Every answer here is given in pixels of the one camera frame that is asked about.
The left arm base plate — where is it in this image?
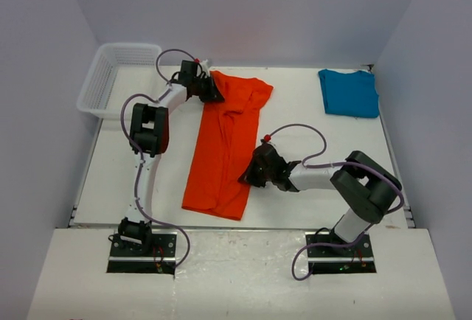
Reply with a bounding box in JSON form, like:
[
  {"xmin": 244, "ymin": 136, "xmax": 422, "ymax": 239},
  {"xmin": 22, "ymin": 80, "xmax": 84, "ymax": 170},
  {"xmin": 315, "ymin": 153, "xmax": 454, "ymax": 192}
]
[{"xmin": 106, "ymin": 232, "xmax": 177, "ymax": 276}]

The blue folded t shirt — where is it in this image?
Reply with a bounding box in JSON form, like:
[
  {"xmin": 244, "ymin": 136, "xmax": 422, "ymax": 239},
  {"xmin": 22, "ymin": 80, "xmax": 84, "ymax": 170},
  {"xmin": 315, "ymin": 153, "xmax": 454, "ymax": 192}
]
[{"xmin": 318, "ymin": 69, "xmax": 380, "ymax": 119}]

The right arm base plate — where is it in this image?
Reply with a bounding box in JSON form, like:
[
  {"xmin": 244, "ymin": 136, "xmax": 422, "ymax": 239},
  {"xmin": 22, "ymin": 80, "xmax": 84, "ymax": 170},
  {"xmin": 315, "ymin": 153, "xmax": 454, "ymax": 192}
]
[{"xmin": 307, "ymin": 234, "xmax": 377, "ymax": 275}]

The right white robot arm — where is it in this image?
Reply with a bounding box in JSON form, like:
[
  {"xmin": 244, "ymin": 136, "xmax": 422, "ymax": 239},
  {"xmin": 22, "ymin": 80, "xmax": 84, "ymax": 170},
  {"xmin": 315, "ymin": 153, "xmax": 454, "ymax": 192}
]
[{"xmin": 238, "ymin": 143, "xmax": 404, "ymax": 256}]

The orange t shirt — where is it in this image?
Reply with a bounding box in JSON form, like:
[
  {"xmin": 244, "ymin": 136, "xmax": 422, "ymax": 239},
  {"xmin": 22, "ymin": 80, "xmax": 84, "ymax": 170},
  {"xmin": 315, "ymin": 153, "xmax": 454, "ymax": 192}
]
[{"xmin": 181, "ymin": 71, "xmax": 274, "ymax": 220}]

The white plastic basket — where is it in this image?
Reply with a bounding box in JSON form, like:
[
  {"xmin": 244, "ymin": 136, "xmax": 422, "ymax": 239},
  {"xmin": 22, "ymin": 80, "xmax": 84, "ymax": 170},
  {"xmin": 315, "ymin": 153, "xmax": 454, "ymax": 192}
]
[{"xmin": 77, "ymin": 43, "xmax": 164, "ymax": 119}]

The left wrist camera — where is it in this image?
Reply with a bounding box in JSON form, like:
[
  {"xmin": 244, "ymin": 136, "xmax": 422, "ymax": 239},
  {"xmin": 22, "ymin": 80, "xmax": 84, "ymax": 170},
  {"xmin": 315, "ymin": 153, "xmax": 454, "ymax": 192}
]
[{"xmin": 194, "ymin": 58, "xmax": 213, "ymax": 74}]

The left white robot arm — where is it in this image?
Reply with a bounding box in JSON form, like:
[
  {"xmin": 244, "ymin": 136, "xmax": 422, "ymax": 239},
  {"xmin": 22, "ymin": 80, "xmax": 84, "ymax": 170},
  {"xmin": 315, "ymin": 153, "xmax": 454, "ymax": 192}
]
[{"xmin": 118, "ymin": 60, "xmax": 224, "ymax": 256}]

